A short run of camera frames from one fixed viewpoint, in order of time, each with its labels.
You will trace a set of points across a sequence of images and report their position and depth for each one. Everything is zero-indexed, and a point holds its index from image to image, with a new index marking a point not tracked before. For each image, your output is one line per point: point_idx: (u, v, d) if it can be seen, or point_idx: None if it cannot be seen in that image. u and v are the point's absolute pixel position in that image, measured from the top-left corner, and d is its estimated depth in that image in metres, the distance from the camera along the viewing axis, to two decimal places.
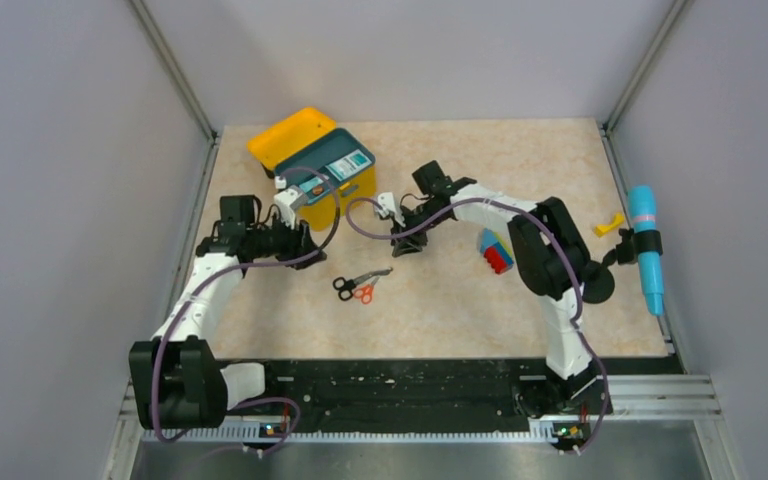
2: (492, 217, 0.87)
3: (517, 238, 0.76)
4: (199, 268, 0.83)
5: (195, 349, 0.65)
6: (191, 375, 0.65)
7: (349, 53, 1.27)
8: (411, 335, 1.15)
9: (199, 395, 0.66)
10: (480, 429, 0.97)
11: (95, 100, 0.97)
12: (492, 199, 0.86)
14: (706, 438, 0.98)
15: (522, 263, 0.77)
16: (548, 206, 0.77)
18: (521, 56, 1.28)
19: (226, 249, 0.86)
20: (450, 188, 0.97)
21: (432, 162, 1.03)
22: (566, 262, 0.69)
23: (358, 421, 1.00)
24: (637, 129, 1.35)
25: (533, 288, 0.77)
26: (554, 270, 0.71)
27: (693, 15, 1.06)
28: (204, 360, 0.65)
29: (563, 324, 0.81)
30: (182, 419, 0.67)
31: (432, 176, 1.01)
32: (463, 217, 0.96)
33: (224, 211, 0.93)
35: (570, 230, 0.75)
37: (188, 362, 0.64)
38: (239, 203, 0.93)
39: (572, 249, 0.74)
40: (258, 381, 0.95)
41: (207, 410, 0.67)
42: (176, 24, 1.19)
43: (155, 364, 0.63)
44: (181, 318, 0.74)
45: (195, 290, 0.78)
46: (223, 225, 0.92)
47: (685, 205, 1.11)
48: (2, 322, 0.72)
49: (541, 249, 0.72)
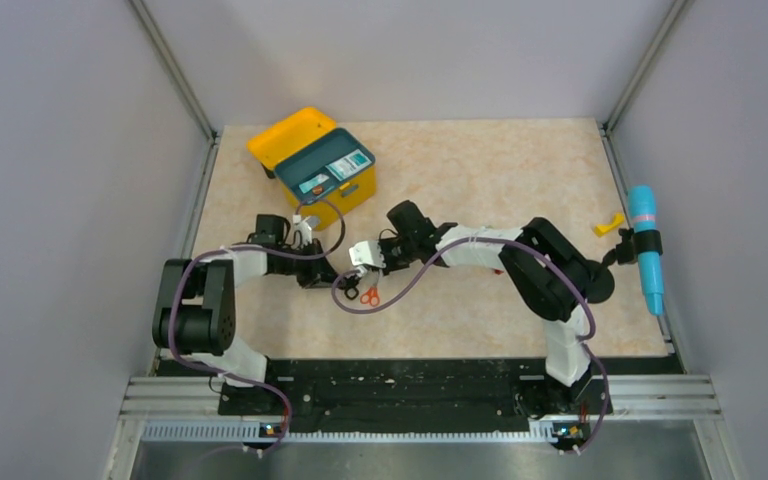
2: (482, 252, 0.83)
3: (514, 268, 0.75)
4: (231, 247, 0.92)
5: (221, 265, 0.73)
6: (213, 283, 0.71)
7: (349, 52, 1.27)
8: (411, 335, 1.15)
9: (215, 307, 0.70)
10: (480, 429, 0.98)
11: (96, 101, 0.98)
12: (477, 235, 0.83)
14: (706, 438, 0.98)
15: (524, 291, 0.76)
16: (535, 229, 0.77)
18: (521, 56, 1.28)
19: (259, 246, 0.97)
20: (433, 237, 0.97)
21: (408, 204, 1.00)
22: (569, 284, 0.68)
23: (358, 421, 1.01)
24: (637, 129, 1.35)
25: (545, 316, 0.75)
26: (560, 292, 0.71)
27: (693, 15, 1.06)
28: (227, 275, 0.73)
29: (567, 338, 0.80)
30: (189, 335, 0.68)
31: (412, 220, 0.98)
32: (454, 261, 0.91)
33: (258, 227, 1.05)
35: (564, 247, 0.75)
37: (216, 271, 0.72)
38: (272, 221, 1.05)
39: (572, 264, 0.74)
40: (258, 374, 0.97)
41: (216, 326, 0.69)
42: (176, 24, 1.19)
43: (186, 269, 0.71)
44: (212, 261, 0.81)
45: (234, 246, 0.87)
46: (255, 236, 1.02)
47: (684, 206, 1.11)
48: (3, 321, 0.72)
49: (540, 274, 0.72)
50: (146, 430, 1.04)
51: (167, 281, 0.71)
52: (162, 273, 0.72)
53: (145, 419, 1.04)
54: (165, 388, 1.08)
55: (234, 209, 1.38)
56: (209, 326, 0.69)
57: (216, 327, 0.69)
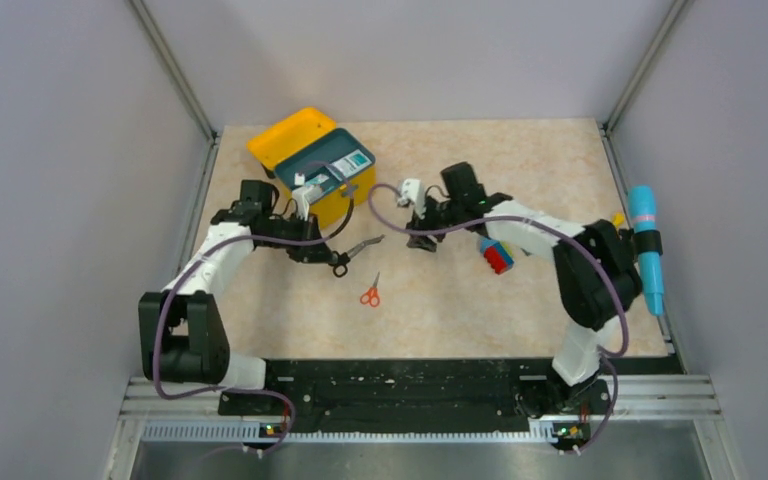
2: (531, 238, 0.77)
3: (562, 263, 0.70)
4: (213, 234, 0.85)
5: (202, 303, 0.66)
6: (196, 326, 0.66)
7: (349, 52, 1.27)
8: (411, 335, 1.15)
9: (202, 347, 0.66)
10: (480, 429, 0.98)
11: (96, 101, 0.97)
12: (533, 219, 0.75)
14: (706, 439, 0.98)
15: (564, 289, 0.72)
16: (597, 229, 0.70)
18: (521, 57, 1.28)
19: (239, 221, 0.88)
20: (484, 204, 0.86)
21: (464, 165, 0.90)
22: (615, 296, 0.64)
23: (358, 422, 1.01)
24: (637, 129, 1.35)
25: (575, 318, 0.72)
26: (602, 300, 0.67)
27: (693, 15, 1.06)
28: (209, 312, 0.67)
29: (590, 345, 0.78)
30: (181, 372, 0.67)
31: (466, 182, 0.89)
32: (497, 234, 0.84)
33: (243, 192, 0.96)
35: (621, 256, 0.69)
37: (195, 312, 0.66)
38: (258, 186, 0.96)
39: (621, 277, 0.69)
40: (258, 376, 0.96)
41: (207, 365, 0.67)
42: (176, 24, 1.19)
43: (163, 309, 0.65)
44: (191, 275, 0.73)
45: (208, 251, 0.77)
46: (240, 202, 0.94)
47: (684, 206, 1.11)
48: (3, 320, 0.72)
49: (589, 277, 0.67)
50: (145, 430, 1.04)
51: (146, 320, 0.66)
52: (139, 314, 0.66)
53: (145, 419, 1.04)
54: (165, 388, 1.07)
55: None
56: (200, 365, 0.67)
57: (208, 365, 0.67)
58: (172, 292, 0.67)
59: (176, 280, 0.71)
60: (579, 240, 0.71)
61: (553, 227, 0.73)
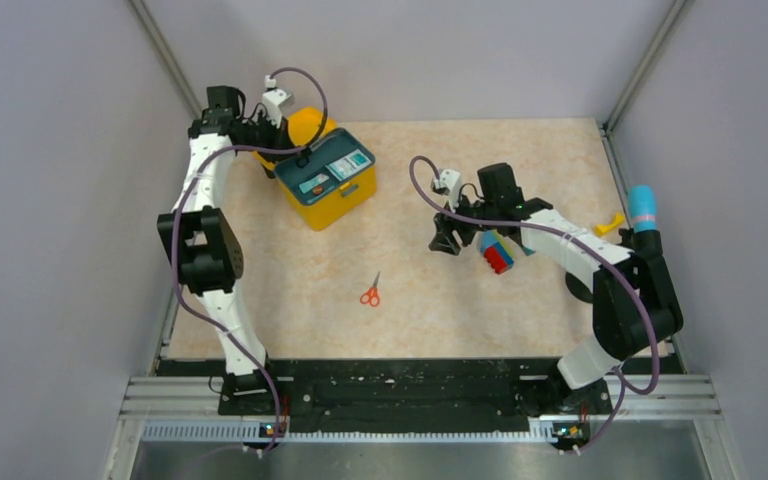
2: (569, 256, 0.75)
3: (601, 291, 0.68)
4: (197, 149, 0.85)
5: (213, 215, 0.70)
6: (214, 237, 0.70)
7: (349, 52, 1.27)
8: (411, 335, 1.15)
9: (223, 251, 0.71)
10: (480, 428, 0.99)
11: (95, 101, 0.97)
12: (573, 235, 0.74)
14: (706, 438, 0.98)
15: (599, 315, 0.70)
16: (642, 258, 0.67)
18: (521, 56, 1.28)
19: (218, 129, 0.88)
20: (521, 209, 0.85)
21: (504, 165, 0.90)
22: (650, 330, 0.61)
23: (358, 421, 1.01)
24: (638, 129, 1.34)
25: (608, 347, 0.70)
26: (637, 334, 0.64)
27: (693, 15, 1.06)
28: (221, 225, 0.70)
29: (603, 366, 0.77)
30: (208, 276, 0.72)
31: (502, 183, 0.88)
32: (532, 243, 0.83)
33: (211, 100, 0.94)
35: (665, 289, 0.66)
37: (209, 225, 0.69)
38: (225, 93, 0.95)
39: (662, 311, 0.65)
40: (259, 353, 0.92)
41: (229, 266, 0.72)
42: (175, 23, 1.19)
43: (176, 225, 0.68)
44: (193, 193, 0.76)
45: (201, 168, 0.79)
46: (211, 111, 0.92)
47: (684, 207, 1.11)
48: (3, 321, 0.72)
49: (627, 309, 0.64)
50: (146, 430, 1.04)
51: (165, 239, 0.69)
52: (159, 235, 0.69)
53: (145, 419, 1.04)
54: (165, 387, 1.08)
55: (234, 209, 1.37)
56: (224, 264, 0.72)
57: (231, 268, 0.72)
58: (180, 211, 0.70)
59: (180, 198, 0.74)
60: (621, 267, 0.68)
61: (595, 249, 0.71)
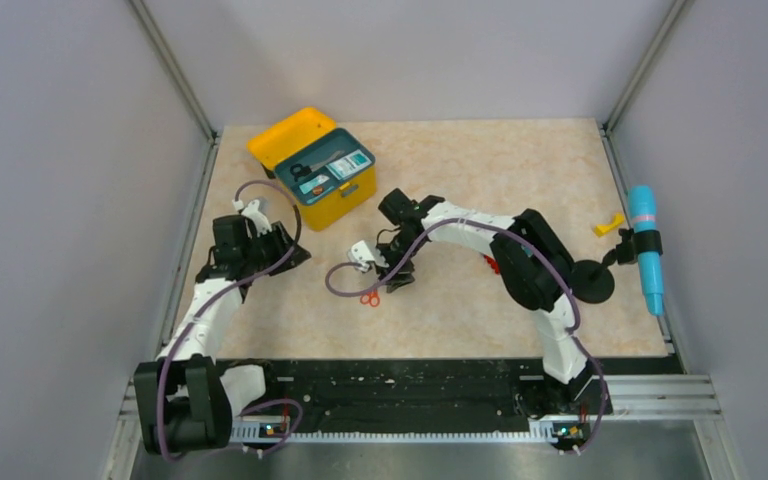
2: (470, 236, 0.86)
3: (502, 258, 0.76)
4: (201, 292, 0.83)
5: (201, 369, 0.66)
6: (197, 392, 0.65)
7: (348, 53, 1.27)
8: (411, 335, 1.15)
9: (203, 414, 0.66)
10: (480, 429, 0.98)
11: (96, 102, 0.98)
12: (467, 218, 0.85)
14: (706, 438, 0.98)
15: (509, 279, 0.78)
16: (525, 220, 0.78)
18: (521, 56, 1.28)
19: (226, 273, 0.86)
20: (419, 209, 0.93)
21: (394, 190, 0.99)
22: (554, 273, 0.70)
23: (358, 422, 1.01)
24: (637, 129, 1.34)
25: (523, 303, 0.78)
26: (542, 282, 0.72)
27: (693, 15, 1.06)
28: (209, 376, 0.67)
29: (555, 331, 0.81)
30: (188, 440, 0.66)
31: (397, 203, 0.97)
32: (439, 239, 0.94)
33: (218, 236, 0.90)
35: (551, 239, 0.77)
37: (194, 379, 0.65)
38: (231, 228, 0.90)
39: (556, 258, 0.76)
40: (258, 383, 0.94)
41: (212, 429, 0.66)
42: (176, 24, 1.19)
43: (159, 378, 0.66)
44: (185, 339, 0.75)
45: (198, 312, 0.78)
46: (219, 250, 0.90)
47: (684, 207, 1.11)
48: (4, 319, 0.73)
49: (526, 264, 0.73)
50: None
51: (145, 398, 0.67)
52: (136, 387, 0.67)
53: None
54: None
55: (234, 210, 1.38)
56: (205, 428, 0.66)
57: (212, 431, 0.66)
58: (167, 361, 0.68)
59: (170, 347, 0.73)
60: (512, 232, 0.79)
61: (486, 223, 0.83)
